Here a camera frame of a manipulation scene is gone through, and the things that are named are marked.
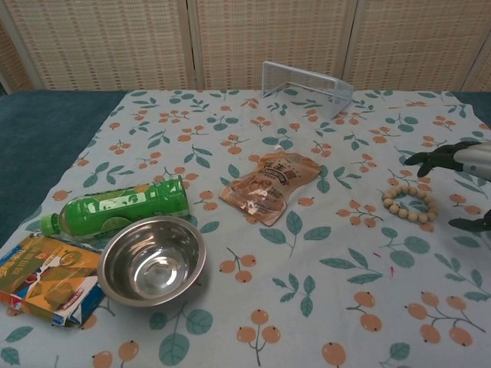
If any teal table cover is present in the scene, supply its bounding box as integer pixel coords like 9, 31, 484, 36
0, 90, 128, 247

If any floral leaf print tablecloth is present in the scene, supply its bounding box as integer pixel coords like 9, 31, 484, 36
0, 88, 491, 368

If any stainless steel bowl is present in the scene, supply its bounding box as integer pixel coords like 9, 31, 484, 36
97, 215, 208, 307

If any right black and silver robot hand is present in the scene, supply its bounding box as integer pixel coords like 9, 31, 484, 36
404, 140, 491, 232

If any wooden bead bracelet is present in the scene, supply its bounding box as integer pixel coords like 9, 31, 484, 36
381, 186, 440, 225

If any woven bamboo folding screen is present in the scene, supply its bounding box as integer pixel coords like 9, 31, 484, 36
0, 0, 491, 94

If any brown spouted snack pouch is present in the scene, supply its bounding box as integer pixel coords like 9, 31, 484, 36
218, 150, 322, 228

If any white mesh metal rack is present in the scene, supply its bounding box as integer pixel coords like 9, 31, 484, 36
262, 60, 354, 121

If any yellow and blue snack box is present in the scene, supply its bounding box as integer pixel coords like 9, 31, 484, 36
0, 232, 107, 329

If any green plastic drink bottle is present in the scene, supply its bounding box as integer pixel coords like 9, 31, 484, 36
39, 175, 191, 241

